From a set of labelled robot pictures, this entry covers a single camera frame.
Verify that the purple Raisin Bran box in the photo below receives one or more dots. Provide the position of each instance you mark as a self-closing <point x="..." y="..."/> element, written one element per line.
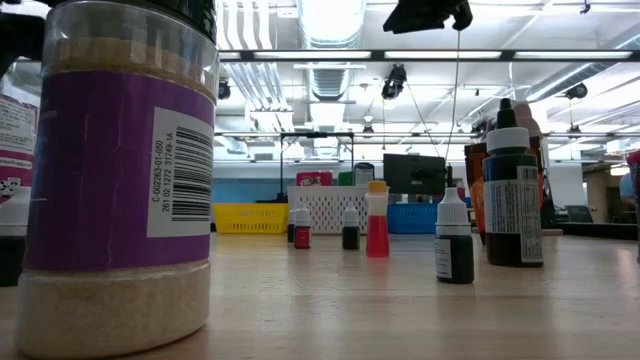
<point x="15" y="135"/>

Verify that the blue Frosted Flakes box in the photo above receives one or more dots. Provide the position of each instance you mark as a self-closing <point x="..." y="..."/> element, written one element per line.
<point x="363" y="175"/>

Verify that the green cereal box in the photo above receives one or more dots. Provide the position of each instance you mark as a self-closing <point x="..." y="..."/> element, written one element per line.
<point x="345" y="179"/>

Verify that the purple-label spice jar black lid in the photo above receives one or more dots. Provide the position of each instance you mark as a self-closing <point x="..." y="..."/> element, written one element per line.
<point x="115" y="200"/>

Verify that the red cereal box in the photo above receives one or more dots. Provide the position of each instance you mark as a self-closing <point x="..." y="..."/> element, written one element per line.
<point x="315" y="179"/>

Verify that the black overhead light bar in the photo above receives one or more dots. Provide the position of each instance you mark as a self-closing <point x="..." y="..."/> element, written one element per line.
<point x="377" y="55"/>

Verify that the black ceiling spotlight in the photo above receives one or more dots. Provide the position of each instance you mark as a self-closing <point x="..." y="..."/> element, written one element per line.
<point x="224" y="90"/>
<point x="577" y="91"/>
<point x="395" y="82"/>

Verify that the black monitor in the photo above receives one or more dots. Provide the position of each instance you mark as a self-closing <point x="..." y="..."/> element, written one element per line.
<point x="414" y="172"/>

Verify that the blue plastic basket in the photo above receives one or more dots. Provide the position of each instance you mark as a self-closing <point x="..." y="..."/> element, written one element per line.
<point x="412" y="218"/>

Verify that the white plastic basket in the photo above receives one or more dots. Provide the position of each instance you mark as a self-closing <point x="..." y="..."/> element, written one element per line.
<point x="327" y="210"/>

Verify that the red dropper bottle yellow cap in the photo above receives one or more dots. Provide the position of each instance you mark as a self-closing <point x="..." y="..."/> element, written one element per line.
<point x="377" y="235"/>

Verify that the large dark bottle white cap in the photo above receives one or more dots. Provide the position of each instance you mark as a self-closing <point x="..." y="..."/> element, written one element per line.
<point x="510" y="225"/>

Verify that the small dark green dropper bottle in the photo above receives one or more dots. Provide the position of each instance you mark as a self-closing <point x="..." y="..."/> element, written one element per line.
<point x="351" y="237"/>

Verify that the small red dropper bottle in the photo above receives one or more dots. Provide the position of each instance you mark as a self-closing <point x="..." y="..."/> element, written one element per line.
<point x="302" y="237"/>

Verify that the person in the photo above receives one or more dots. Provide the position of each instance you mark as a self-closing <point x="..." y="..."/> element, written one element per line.
<point x="626" y="190"/>

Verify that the yellow plastic basket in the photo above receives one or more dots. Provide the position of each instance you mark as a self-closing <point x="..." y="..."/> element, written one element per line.
<point x="250" y="218"/>

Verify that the silver ventilation duct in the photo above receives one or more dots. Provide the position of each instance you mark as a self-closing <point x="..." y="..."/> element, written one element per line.
<point x="330" y="25"/>

